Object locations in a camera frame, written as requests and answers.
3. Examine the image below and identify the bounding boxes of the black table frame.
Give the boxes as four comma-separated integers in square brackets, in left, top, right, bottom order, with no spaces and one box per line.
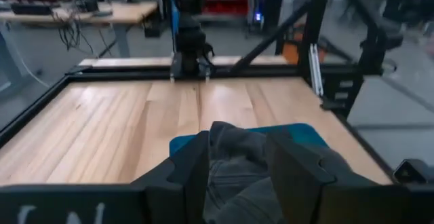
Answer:
[0,0,434,186]

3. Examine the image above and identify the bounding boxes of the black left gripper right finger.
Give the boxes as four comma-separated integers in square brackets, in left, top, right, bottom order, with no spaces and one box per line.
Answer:
[264,131,378,224]

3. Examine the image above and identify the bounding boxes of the black keyboard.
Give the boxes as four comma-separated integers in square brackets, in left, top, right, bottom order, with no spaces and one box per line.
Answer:
[11,3,54,16]

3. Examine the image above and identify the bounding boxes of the wooden desk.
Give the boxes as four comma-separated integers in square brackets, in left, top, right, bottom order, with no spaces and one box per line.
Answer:
[0,0,159,59]

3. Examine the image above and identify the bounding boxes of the blue panel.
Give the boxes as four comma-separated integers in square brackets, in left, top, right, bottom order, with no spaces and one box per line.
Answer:
[170,0,180,54]

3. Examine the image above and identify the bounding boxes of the grey cloth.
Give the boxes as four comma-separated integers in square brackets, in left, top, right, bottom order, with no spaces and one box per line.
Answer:
[202,120,353,224]

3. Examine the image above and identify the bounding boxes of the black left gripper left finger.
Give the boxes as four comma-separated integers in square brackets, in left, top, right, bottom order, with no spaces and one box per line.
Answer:
[131,130,212,224]

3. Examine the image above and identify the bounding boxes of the hanging black cables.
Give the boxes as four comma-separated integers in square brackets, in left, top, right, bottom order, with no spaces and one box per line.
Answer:
[57,15,118,58]

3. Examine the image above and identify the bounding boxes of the silver aluminium bar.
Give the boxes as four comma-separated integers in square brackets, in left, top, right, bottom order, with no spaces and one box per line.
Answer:
[307,43,325,98]

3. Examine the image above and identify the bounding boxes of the orange object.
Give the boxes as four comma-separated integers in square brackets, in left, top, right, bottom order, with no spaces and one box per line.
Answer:
[281,42,328,65]

